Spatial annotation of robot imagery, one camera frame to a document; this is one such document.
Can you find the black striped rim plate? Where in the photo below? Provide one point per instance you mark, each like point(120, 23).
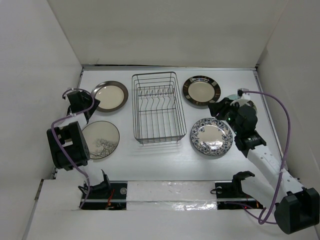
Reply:
point(201, 90)

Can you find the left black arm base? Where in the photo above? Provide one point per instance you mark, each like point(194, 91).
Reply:
point(118, 191)

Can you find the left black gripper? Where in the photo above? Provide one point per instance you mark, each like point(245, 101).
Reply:
point(87, 98)

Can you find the grey wire dish rack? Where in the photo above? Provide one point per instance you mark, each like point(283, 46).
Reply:
point(158, 114)

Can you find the metal rail bar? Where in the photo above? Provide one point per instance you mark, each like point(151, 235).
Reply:
point(232, 199)

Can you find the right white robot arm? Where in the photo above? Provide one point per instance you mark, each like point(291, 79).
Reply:
point(294, 206)

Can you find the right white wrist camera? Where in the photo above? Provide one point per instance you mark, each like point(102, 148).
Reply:
point(243, 94)

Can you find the blue floral pattern plate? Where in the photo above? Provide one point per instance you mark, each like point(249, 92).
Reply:
point(211, 137)

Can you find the tree pattern cream plate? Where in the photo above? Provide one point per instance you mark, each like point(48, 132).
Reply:
point(102, 138)

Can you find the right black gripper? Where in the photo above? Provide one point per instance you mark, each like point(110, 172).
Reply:
point(222, 106)

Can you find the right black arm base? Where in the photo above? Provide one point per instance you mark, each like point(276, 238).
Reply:
point(225, 189)

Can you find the brown rimmed cream plate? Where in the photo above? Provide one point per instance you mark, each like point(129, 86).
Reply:
point(112, 95)

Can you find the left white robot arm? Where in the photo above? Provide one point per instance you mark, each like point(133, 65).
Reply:
point(68, 147)

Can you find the teal flower plate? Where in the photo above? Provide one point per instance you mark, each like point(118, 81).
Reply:
point(253, 106)

